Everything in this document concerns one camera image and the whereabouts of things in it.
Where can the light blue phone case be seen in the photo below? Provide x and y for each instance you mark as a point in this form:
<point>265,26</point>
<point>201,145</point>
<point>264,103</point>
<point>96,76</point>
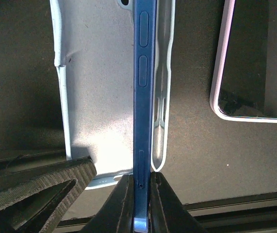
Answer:
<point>93,44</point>

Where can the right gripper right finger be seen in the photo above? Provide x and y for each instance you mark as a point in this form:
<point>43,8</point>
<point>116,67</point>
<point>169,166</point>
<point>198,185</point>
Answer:
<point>167,214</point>

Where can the teal phone black screen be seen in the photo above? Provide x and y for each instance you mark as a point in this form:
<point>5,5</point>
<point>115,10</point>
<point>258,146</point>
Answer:
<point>249,60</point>

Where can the blue phone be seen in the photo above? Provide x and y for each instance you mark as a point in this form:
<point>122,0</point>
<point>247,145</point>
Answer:
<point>145,13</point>

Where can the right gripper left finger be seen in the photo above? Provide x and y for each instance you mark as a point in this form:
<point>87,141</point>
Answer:
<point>116,215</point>

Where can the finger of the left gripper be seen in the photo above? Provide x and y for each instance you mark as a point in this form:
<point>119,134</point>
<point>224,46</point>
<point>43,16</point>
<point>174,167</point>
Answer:
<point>36,199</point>

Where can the lavender phone case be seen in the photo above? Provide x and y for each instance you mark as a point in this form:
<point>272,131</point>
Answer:
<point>219,72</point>

